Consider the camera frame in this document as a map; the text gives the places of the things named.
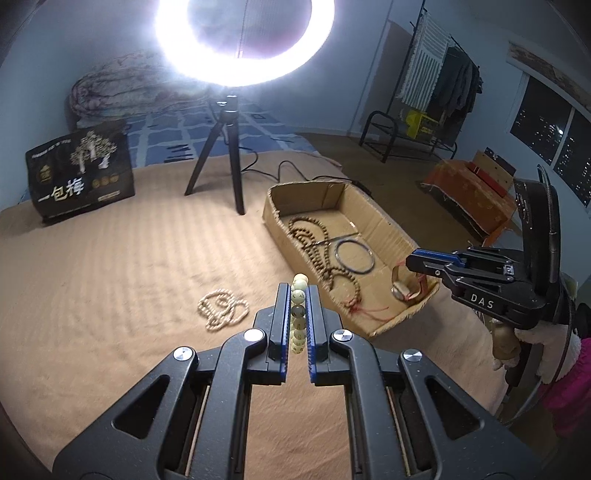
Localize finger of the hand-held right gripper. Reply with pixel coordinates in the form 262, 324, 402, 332
412, 248, 468, 267
405, 255, 459, 281

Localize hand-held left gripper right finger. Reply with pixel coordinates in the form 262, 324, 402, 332
305, 285, 542, 480

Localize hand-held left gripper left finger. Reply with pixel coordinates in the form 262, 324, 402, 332
53, 282, 293, 480

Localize white bead bracelet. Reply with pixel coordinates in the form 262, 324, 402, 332
290, 273, 309, 357

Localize green pendant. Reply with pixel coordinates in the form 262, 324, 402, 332
344, 295, 393, 319

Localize brown wooden bead necklace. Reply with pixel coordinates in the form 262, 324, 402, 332
288, 217, 365, 305

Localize thin black bangle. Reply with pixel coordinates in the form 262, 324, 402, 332
335, 239, 376, 274

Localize person's right forearm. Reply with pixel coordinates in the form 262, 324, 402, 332
508, 318, 591, 439

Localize person's right hand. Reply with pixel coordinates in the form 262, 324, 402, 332
491, 318, 523, 373

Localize orange cloth covered stand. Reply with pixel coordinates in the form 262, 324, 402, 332
420, 159, 518, 245

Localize grey flexible tube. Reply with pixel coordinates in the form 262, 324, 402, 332
505, 165, 583, 418

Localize cardboard box with red lid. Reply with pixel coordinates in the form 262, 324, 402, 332
470, 148, 516, 197

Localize yellow box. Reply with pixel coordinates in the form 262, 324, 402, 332
405, 110, 439, 139

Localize black clothes rack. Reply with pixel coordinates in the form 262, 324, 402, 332
360, 9, 485, 162

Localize dark hanging clothes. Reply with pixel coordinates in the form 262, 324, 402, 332
429, 51, 483, 121

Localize window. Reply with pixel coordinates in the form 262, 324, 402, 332
510, 74, 591, 204

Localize brown door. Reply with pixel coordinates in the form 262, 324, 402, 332
355, 21, 416, 137

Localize black tripod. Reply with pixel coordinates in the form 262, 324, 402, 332
185, 95, 245, 215

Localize striped white towel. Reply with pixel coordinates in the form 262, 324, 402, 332
399, 11, 451, 104

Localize blue patterned bed sheet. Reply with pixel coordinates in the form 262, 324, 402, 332
18, 99, 324, 204

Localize black printed snack bag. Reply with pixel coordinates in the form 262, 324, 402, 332
25, 121, 136, 226

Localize folded floral quilt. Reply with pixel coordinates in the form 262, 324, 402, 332
67, 51, 204, 127

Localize small white bead necklace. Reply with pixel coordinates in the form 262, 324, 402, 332
198, 288, 250, 330

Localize black power cable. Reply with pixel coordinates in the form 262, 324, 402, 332
240, 159, 370, 190

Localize white ring light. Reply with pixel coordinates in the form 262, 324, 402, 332
154, 0, 335, 88

